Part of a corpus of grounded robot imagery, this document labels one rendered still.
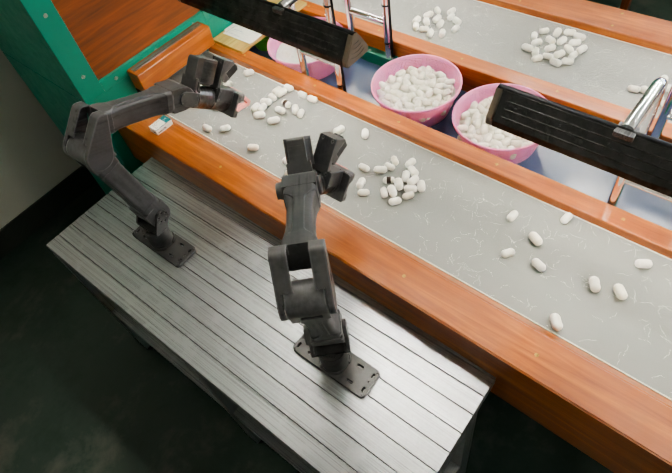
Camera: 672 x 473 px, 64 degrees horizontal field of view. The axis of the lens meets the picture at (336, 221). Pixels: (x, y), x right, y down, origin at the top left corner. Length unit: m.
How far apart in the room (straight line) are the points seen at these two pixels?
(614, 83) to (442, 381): 0.99
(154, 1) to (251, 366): 1.15
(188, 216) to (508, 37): 1.13
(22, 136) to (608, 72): 2.22
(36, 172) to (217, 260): 1.45
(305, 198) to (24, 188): 1.94
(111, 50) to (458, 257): 1.19
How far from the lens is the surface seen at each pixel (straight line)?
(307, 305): 0.86
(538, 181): 1.40
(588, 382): 1.15
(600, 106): 1.63
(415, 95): 1.67
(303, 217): 0.91
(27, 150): 2.69
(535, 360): 1.15
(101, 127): 1.24
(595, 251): 1.33
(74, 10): 1.75
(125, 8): 1.83
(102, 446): 2.15
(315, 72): 1.84
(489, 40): 1.87
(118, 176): 1.33
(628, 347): 1.23
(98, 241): 1.66
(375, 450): 1.17
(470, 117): 1.61
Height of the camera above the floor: 1.80
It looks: 51 degrees down
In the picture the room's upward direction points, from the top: 13 degrees counter-clockwise
